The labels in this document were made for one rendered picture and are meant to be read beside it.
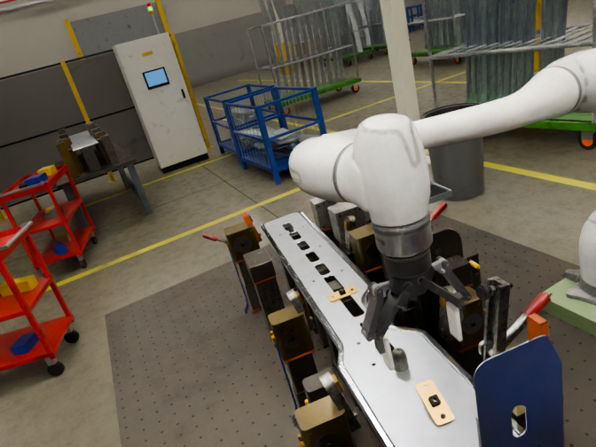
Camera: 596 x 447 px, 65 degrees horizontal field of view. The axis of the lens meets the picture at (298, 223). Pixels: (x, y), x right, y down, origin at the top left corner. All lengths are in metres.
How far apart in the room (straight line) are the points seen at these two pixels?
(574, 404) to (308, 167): 0.94
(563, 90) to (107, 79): 7.82
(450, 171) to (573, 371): 2.81
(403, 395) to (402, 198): 0.47
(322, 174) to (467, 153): 3.35
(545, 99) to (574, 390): 0.78
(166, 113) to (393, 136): 7.15
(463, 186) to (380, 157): 3.51
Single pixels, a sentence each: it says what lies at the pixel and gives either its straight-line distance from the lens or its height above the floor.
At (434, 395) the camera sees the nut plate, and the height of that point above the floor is 1.03.
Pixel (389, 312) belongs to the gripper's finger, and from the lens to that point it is 0.80.
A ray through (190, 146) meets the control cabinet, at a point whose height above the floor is 0.28.
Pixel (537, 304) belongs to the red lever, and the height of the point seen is 1.14.
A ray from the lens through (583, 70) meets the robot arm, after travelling 1.09.
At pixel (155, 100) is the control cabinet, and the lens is 7.70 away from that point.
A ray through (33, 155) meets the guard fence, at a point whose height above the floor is 0.79.
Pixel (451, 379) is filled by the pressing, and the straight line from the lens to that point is 1.03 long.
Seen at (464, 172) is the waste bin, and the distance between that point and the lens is 4.12.
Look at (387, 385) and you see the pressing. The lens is 1.04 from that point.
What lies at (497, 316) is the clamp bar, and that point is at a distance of 0.92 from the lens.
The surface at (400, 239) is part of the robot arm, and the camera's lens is 0.72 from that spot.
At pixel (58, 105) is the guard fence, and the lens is 8.44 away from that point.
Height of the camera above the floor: 1.72
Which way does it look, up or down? 23 degrees down
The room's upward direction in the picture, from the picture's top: 15 degrees counter-clockwise
